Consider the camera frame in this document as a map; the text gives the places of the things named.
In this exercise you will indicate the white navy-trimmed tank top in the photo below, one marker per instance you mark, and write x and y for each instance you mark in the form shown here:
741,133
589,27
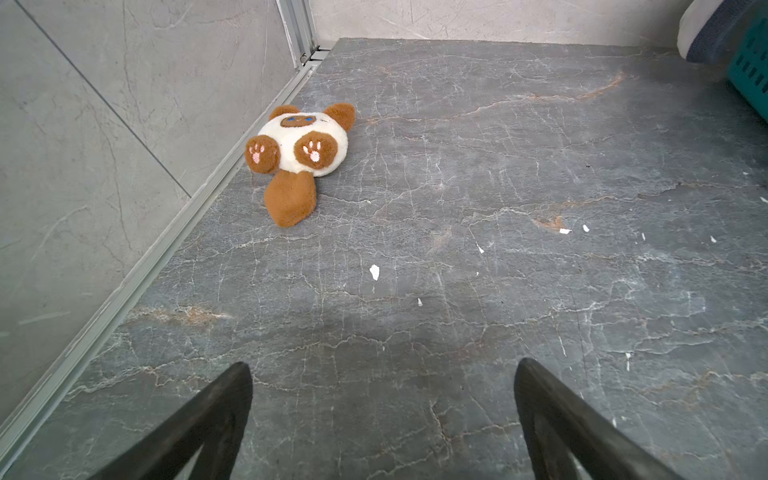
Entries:
705,27

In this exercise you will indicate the brown white plush toy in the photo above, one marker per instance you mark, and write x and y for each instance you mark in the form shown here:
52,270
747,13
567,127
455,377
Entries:
295,148

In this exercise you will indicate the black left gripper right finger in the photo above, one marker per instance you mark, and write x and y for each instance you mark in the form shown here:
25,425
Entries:
561,430

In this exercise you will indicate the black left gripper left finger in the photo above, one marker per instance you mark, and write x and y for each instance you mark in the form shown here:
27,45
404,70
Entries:
208,429

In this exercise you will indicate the teal plastic basket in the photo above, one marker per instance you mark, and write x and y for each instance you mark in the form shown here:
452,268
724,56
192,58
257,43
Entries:
747,71

